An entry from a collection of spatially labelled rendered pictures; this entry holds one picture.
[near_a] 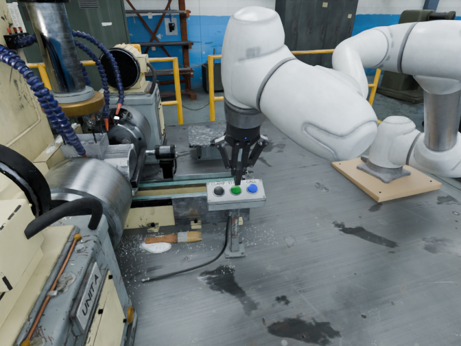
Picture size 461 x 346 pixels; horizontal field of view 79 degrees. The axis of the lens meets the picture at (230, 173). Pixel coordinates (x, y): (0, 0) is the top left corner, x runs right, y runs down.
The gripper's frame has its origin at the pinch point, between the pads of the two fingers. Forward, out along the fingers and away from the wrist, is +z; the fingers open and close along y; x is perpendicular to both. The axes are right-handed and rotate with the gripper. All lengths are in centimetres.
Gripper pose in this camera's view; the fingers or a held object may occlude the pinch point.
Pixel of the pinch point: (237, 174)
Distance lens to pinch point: 76.1
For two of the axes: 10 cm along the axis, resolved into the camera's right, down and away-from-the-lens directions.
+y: -9.9, 0.6, -1.1
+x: 1.1, 8.0, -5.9
